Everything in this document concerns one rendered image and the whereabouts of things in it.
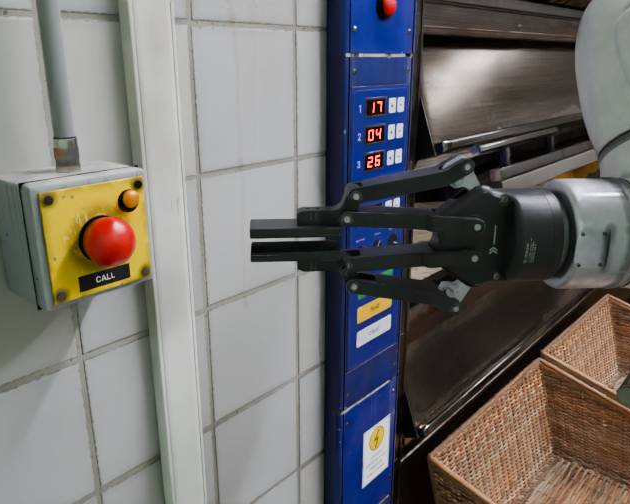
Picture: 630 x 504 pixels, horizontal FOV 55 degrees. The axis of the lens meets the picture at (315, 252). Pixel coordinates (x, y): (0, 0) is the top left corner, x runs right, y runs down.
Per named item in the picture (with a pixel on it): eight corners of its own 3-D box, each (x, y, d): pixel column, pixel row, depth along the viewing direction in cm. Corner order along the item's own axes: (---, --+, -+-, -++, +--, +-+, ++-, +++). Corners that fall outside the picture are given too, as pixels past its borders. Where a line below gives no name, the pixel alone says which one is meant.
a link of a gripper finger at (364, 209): (483, 237, 46) (486, 220, 46) (339, 229, 45) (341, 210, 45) (467, 224, 50) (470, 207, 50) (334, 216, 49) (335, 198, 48)
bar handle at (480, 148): (483, 181, 92) (474, 182, 93) (560, 156, 116) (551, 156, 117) (479, 143, 91) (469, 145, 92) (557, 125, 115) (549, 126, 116)
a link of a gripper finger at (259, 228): (341, 237, 46) (341, 227, 46) (249, 238, 45) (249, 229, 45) (337, 226, 49) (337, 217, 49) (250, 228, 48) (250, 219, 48)
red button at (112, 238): (74, 266, 48) (68, 217, 46) (119, 254, 51) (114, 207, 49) (99, 276, 45) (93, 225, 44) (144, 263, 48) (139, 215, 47)
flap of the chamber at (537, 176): (504, 198, 89) (392, 204, 102) (712, 114, 218) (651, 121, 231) (502, 181, 88) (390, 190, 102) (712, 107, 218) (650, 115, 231)
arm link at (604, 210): (635, 306, 46) (560, 308, 46) (577, 266, 55) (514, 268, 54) (656, 190, 43) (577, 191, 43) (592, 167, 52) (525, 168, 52)
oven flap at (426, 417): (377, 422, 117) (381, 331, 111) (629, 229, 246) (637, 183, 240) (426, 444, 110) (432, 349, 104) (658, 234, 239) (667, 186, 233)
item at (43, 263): (6, 292, 50) (-14, 174, 47) (113, 262, 58) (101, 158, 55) (49, 316, 46) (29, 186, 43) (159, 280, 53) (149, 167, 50)
